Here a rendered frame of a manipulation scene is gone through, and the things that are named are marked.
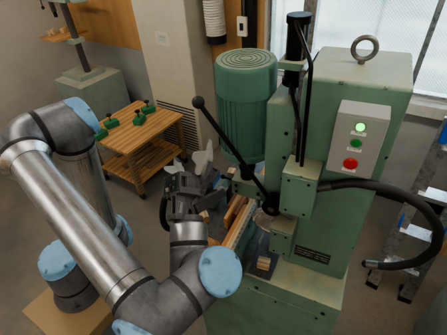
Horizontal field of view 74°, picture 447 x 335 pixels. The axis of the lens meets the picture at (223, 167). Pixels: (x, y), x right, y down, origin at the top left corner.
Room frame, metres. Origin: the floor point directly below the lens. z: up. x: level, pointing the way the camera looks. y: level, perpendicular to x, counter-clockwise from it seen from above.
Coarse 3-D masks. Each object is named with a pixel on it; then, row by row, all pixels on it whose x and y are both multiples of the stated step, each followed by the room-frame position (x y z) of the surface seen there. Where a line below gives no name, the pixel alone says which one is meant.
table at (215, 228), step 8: (256, 168) 1.06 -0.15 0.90; (224, 200) 0.87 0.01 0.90; (208, 208) 0.83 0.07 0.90; (216, 208) 0.83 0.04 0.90; (224, 208) 0.82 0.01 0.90; (216, 216) 0.78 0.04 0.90; (224, 216) 0.78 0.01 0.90; (208, 224) 0.75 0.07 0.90; (216, 224) 0.74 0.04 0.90; (232, 224) 0.74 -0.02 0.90; (208, 232) 0.71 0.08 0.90; (216, 232) 0.71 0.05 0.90; (224, 232) 0.70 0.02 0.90; (248, 232) 0.70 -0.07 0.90; (216, 240) 0.67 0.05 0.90; (248, 240) 0.70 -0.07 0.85; (240, 248) 0.63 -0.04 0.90; (240, 256) 0.62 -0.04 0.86
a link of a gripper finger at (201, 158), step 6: (210, 144) 0.61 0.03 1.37; (210, 150) 0.59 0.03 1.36; (192, 156) 0.57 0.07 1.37; (198, 156) 0.57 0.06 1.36; (204, 156) 0.58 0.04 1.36; (210, 156) 0.58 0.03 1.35; (198, 162) 0.57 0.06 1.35; (204, 162) 0.57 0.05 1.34; (198, 168) 0.56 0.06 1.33; (204, 168) 0.57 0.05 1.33; (198, 174) 0.56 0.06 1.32
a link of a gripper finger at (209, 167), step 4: (208, 164) 0.57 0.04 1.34; (212, 164) 0.57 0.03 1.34; (208, 168) 0.56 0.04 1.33; (212, 168) 0.57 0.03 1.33; (204, 172) 0.56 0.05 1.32; (208, 172) 0.55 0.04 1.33; (200, 176) 0.56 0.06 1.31; (204, 176) 0.55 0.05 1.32; (208, 176) 0.55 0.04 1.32; (200, 180) 0.55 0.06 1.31; (204, 180) 0.54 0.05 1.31; (208, 180) 0.54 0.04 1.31; (204, 184) 0.54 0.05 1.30; (204, 188) 0.53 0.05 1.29
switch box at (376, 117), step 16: (352, 112) 0.53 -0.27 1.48; (368, 112) 0.52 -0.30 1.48; (384, 112) 0.52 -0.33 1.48; (336, 128) 0.53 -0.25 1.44; (352, 128) 0.52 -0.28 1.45; (368, 128) 0.50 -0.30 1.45; (384, 128) 0.49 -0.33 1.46; (336, 144) 0.53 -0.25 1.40; (368, 144) 0.50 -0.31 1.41; (336, 160) 0.53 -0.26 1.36; (368, 160) 0.50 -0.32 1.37; (368, 176) 0.49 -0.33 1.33
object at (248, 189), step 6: (258, 174) 0.82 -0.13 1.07; (234, 180) 0.80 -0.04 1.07; (240, 180) 0.80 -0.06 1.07; (252, 180) 0.79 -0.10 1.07; (234, 186) 0.80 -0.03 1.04; (240, 186) 0.79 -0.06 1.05; (246, 186) 0.78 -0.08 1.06; (252, 186) 0.77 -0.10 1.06; (234, 192) 0.80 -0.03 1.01; (240, 192) 0.79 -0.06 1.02; (246, 192) 0.78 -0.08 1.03; (252, 192) 0.77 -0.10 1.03; (252, 198) 0.77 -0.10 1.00
